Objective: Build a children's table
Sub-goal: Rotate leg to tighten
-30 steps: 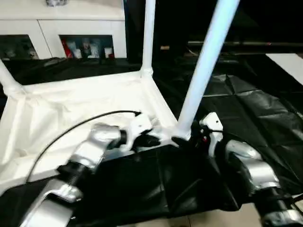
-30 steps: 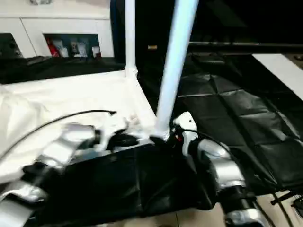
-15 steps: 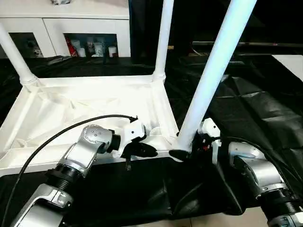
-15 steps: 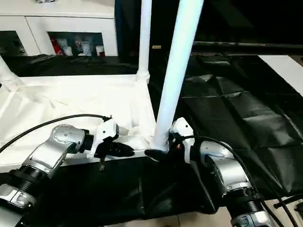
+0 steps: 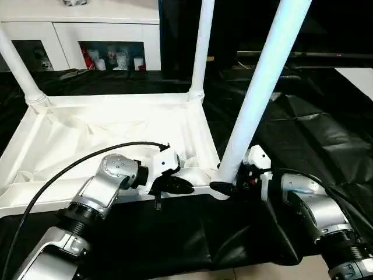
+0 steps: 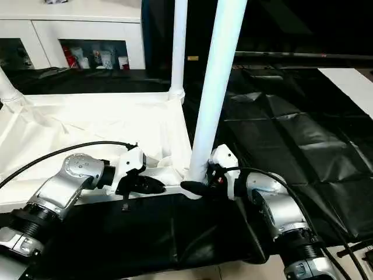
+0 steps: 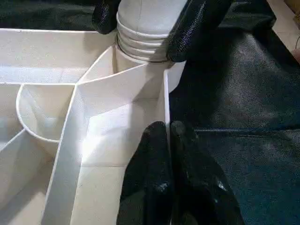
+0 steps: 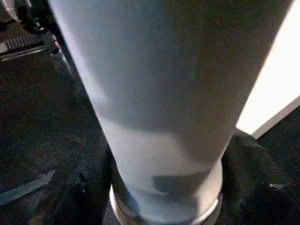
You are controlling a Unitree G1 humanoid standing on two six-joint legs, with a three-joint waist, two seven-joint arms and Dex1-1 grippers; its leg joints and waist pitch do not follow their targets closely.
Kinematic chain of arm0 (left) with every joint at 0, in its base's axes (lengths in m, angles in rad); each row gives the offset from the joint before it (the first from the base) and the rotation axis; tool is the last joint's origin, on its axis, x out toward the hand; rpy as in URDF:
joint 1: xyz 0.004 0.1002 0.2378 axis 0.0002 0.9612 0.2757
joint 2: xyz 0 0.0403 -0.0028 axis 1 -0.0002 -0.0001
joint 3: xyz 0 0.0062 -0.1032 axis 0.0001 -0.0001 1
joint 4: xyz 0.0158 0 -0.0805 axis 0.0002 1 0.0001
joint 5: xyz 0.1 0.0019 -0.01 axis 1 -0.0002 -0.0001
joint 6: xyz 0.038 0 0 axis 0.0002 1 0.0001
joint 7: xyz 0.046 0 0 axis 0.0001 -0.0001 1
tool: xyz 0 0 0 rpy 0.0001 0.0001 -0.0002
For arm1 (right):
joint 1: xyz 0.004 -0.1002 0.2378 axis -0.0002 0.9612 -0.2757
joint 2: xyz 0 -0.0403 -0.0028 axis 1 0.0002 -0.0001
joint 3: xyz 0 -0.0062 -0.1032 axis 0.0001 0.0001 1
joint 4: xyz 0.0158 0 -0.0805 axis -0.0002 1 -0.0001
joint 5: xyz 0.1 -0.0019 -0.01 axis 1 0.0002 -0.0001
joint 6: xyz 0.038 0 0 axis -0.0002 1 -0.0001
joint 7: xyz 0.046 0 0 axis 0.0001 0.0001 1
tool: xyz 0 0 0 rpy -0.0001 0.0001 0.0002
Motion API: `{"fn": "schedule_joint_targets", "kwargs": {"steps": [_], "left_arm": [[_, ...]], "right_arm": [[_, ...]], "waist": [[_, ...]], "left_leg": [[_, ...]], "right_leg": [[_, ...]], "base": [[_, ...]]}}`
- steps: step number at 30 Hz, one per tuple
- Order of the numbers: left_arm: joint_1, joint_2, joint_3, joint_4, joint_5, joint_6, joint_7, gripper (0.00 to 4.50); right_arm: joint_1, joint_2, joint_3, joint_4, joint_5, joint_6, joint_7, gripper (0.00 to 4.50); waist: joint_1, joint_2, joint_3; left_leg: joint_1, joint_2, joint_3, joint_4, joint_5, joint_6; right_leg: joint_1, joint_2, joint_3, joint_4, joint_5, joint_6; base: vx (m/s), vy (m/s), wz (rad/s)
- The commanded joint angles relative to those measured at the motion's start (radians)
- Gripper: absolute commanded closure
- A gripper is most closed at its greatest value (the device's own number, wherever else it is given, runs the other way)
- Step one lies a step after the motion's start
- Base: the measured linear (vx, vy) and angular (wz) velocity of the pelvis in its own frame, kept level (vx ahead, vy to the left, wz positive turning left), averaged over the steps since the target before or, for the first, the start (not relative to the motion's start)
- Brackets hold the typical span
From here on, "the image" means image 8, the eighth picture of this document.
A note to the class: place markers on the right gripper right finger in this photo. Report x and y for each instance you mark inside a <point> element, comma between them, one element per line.
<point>262,182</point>

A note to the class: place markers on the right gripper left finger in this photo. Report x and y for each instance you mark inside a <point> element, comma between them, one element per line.
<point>86,194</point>

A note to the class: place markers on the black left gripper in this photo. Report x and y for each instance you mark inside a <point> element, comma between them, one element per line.
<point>32,32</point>

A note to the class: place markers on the white plastic table top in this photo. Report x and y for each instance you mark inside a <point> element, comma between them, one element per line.
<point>276,70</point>

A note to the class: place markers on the white plastic table leg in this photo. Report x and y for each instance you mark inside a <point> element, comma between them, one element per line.
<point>175,93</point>

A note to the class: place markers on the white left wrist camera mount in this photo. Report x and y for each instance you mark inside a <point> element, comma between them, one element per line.
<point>16,8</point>

